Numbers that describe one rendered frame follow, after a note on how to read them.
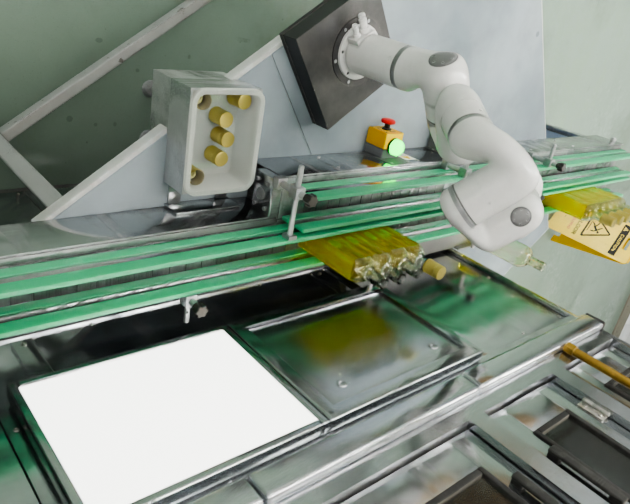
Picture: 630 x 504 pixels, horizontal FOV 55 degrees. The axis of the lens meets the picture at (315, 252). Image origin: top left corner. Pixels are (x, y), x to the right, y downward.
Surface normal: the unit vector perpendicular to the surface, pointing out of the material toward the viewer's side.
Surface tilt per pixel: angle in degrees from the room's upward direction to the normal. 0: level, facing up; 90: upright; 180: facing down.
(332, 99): 1
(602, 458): 90
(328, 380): 90
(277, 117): 0
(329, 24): 1
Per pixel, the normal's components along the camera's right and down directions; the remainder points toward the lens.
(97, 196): 0.64, 0.43
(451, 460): 0.18, -0.89
